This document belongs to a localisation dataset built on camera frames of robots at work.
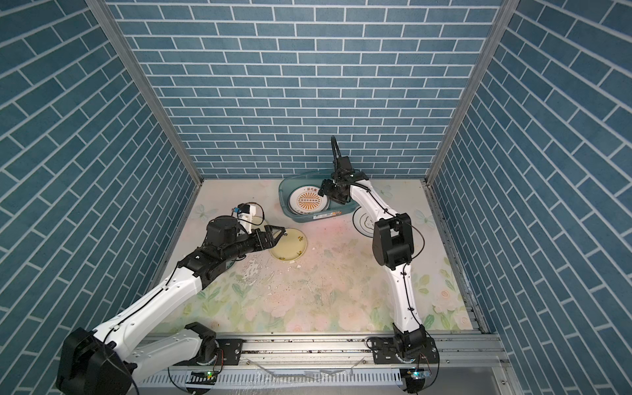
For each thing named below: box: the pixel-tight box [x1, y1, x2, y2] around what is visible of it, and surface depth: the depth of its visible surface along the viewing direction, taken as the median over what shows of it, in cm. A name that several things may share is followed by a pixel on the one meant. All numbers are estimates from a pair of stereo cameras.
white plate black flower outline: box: [352, 205, 377, 238], surface depth 107 cm
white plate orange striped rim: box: [288, 184, 330, 216], surface depth 110 cm
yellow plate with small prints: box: [269, 227, 308, 262], surface depth 97 cm
